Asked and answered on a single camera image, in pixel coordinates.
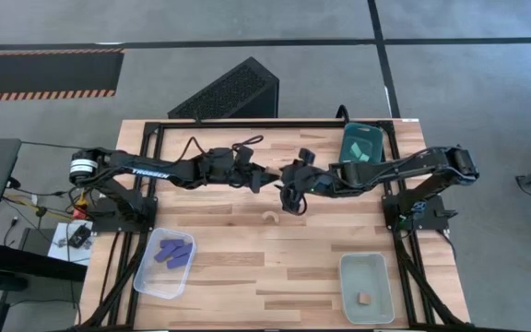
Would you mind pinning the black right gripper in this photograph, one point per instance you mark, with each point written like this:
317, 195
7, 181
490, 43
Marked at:
316, 180

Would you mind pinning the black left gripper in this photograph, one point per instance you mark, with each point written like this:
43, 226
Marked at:
224, 168

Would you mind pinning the wooden arch block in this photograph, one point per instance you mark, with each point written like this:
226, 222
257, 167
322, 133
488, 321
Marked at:
270, 213

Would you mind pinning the green blocks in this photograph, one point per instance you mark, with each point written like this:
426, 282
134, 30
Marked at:
356, 150

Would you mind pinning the small teal block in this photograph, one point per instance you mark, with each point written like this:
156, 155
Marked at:
364, 157

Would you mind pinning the purple rectangular block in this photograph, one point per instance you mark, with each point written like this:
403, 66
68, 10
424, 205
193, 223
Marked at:
164, 253
172, 242
178, 262
182, 251

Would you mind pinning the small wooden cube block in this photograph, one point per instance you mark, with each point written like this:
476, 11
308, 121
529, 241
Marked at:
364, 298

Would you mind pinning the clear plastic bin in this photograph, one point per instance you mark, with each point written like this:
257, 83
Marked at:
159, 286

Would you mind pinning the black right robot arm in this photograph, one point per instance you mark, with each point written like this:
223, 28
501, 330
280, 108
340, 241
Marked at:
408, 163

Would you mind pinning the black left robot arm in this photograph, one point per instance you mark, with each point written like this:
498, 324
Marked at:
145, 168

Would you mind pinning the dark teal bin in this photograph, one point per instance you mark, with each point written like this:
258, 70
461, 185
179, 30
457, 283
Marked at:
367, 133

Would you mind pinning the black computer tower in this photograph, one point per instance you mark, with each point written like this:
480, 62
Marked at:
228, 92

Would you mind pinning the grey plastic bin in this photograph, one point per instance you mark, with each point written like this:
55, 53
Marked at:
376, 272

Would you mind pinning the orange connector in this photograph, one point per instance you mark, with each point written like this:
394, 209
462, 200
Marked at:
79, 213

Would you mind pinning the small black device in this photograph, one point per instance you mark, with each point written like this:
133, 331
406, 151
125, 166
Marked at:
79, 236

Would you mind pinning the white paper sheet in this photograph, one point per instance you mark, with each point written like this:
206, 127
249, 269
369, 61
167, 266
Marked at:
58, 249

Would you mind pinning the black orange-striped floor mat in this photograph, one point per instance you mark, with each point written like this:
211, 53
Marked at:
44, 74

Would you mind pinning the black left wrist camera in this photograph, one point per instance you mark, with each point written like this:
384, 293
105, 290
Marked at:
244, 153

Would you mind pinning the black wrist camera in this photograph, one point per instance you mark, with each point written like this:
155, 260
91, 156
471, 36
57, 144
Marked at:
307, 157
244, 153

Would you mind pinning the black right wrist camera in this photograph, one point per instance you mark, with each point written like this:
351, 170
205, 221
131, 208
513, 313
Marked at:
307, 157

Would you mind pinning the black table frame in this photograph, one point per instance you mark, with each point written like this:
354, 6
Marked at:
270, 124

